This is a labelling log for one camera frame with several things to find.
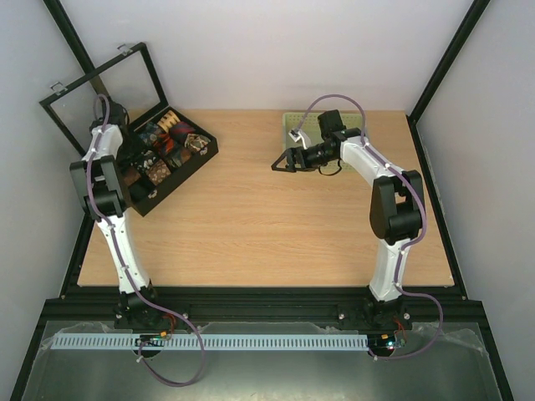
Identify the black necktie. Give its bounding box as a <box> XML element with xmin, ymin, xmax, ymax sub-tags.
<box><xmin>129</xmin><ymin>182</ymin><xmax>154</xmax><ymax>203</ymax></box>

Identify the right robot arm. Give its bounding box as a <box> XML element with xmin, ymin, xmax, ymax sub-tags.
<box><xmin>272</xmin><ymin>110</ymin><xmax>427</xmax><ymax>327</ymax></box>

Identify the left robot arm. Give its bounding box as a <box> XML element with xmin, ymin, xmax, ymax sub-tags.
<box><xmin>69</xmin><ymin>94</ymin><xmax>161</xmax><ymax>330</ymax></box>

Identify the green plastic basket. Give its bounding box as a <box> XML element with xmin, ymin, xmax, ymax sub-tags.
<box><xmin>282</xmin><ymin>112</ymin><xmax>362</xmax><ymax>175</ymax></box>

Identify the brown beige rolled tie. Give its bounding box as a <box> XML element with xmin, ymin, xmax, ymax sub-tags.
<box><xmin>185</xmin><ymin>134</ymin><xmax>211</xmax><ymax>155</ymax></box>

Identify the olive brown rolled tie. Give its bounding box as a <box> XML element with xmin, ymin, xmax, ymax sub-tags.
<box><xmin>166</xmin><ymin>147</ymin><xmax>192</xmax><ymax>169</ymax></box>

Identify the dark red rolled tie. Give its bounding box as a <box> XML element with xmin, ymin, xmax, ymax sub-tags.
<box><xmin>169</xmin><ymin>122</ymin><xmax>196</xmax><ymax>143</ymax></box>

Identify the orange striped rolled tie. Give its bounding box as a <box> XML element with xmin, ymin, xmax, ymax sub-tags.
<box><xmin>152</xmin><ymin>132</ymin><xmax>177</xmax><ymax>156</ymax></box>

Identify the brown dotted rolled tie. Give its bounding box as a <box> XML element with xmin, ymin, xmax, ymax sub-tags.
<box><xmin>147</xmin><ymin>160</ymin><xmax>171</xmax><ymax>185</ymax></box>

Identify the tan patterned rolled tie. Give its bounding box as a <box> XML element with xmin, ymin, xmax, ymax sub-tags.
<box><xmin>157</xmin><ymin>110</ymin><xmax>181</xmax><ymax>132</ymax></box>

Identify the black tie storage box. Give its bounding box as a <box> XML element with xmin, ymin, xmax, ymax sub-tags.
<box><xmin>116</xmin><ymin>107</ymin><xmax>218</xmax><ymax>216</ymax></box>

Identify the blue patterned rolled tie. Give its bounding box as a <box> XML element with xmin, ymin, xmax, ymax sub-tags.
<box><xmin>139</xmin><ymin>122</ymin><xmax>167</xmax><ymax>146</ymax></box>

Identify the black white rolled tie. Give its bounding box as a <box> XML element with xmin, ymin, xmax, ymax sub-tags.
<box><xmin>131</xmin><ymin>150</ymin><xmax>160</xmax><ymax>172</ymax></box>

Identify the rust brown rolled tie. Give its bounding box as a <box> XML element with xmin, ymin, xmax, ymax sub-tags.
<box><xmin>123</xmin><ymin>166</ymin><xmax>141</xmax><ymax>187</ymax></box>

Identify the glass box lid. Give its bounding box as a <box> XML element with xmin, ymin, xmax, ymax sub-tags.
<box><xmin>39</xmin><ymin>42</ymin><xmax>168</xmax><ymax>155</ymax></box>

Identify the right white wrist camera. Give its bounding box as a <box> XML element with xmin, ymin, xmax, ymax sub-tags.
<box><xmin>288</xmin><ymin>128</ymin><xmax>311</xmax><ymax>149</ymax></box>

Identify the white slotted cable duct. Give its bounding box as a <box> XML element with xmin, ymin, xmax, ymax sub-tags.
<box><xmin>50</xmin><ymin>333</ymin><xmax>369</xmax><ymax>352</ymax></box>

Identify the right black frame post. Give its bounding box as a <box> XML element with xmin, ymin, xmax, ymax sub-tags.
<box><xmin>405</xmin><ymin>0</ymin><xmax>491</xmax><ymax>120</ymax></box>

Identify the black frame post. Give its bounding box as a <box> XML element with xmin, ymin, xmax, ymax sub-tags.
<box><xmin>43</xmin><ymin>0</ymin><xmax>126</xmax><ymax>126</ymax></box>
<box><xmin>405</xmin><ymin>0</ymin><xmax>491</xmax><ymax>120</ymax></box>

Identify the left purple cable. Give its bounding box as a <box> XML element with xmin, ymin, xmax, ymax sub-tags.
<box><xmin>85</xmin><ymin>94</ymin><xmax>206</xmax><ymax>388</ymax></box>

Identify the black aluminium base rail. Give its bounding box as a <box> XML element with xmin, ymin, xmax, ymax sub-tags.
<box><xmin>39</xmin><ymin>287</ymin><xmax>489</xmax><ymax>332</ymax></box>

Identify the left black frame post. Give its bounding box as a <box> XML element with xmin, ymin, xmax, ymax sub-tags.
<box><xmin>43</xmin><ymin>0</ymin><xmax>126</xmax><ymax>126</ymax></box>

